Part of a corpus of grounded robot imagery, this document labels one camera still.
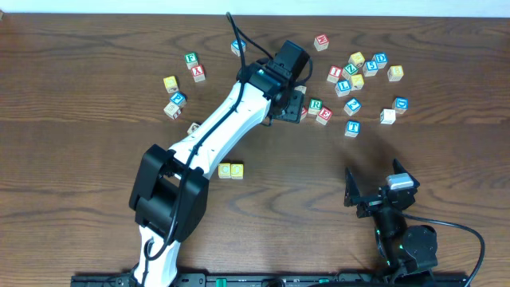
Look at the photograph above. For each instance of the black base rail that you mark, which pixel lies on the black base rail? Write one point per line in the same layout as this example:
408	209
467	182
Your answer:
340	279

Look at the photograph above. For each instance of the yellow C block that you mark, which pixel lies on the yellow C block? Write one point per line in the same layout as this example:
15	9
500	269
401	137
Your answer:
224	170

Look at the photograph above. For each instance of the blue P block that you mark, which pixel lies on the blue P block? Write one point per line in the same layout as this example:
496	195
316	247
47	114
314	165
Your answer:
179	99

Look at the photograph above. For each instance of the yellow 8 block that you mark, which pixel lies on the yellow 8 block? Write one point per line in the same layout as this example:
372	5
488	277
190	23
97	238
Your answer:
395	73

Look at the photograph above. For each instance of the red block top right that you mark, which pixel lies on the red block top right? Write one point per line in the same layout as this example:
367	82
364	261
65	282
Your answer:
321	42

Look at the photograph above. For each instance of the white block right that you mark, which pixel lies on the white block right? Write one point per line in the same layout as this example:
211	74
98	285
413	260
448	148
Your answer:
387	116

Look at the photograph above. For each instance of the white red picture block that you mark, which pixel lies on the white red picture block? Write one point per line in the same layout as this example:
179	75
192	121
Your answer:
172	110

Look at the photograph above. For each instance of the white picture block centre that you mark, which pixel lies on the white picture block centre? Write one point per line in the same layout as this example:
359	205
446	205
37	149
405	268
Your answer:
301	88

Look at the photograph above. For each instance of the blue L block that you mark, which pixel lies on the blue L block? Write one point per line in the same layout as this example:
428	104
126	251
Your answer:
342	88

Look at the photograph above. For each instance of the blue D block right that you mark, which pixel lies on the blue D block right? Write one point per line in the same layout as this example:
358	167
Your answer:
400	105

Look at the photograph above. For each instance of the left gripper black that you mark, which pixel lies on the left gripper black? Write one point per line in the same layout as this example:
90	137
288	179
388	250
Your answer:
293	108

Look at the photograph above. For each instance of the yellow O block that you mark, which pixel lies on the yellow O block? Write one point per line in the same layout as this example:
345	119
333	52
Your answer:
237	171

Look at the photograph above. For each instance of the green Z block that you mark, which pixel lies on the green Z block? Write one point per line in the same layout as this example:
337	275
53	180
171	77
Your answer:
349	70

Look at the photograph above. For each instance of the red Y block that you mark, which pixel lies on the red Y block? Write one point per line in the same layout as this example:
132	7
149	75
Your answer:
198	73

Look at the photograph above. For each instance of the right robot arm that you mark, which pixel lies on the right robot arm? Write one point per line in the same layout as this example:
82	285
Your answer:
407	249

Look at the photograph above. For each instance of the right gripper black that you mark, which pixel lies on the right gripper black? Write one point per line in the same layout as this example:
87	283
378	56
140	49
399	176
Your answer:
377	200

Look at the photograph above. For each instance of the blue 2 block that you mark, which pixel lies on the blue 2 block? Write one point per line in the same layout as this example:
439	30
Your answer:
352	106

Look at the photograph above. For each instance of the blue 5 block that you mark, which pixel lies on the blue 5 block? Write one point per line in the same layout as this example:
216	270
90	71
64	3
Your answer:
370	68

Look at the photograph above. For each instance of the red U block lower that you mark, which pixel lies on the red U block lower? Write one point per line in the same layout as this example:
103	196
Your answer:
304	113

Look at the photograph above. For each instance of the red I block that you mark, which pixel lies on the red I block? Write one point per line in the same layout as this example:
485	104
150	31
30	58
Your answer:
334	74

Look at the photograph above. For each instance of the cream picture block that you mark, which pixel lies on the cream picture block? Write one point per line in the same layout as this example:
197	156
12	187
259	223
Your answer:
192	128

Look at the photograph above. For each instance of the yellow block upper right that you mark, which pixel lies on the yellow block upper right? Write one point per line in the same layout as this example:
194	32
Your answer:
357	59

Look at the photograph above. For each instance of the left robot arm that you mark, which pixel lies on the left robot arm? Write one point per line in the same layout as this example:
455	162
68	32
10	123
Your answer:
170	192

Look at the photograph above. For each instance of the blue T block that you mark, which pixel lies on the blue T block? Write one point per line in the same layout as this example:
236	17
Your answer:
352	128

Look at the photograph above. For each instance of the green R block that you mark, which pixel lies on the green R block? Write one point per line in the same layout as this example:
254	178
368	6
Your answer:
315	105

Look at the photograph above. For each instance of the red E block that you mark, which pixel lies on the red E block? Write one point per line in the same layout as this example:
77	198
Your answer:
324	115

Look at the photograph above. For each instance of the blue d block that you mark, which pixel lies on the blue d block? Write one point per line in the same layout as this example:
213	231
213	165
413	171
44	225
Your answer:
400	105
380	59

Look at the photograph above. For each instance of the blue D block upper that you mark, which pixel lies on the blue D block upper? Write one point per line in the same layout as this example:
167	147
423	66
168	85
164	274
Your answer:
380	59

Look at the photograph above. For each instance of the blue X block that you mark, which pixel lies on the blue X block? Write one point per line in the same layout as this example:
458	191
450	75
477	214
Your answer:
238	47

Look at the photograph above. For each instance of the green F block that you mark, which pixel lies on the green F block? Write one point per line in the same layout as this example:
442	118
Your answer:
191	60

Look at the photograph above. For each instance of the yellow block far left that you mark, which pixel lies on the yellow block far left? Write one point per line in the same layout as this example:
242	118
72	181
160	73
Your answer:
171	84

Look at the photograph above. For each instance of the yellow block beside L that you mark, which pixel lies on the yellow block beside L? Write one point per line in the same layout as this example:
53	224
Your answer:
356	82

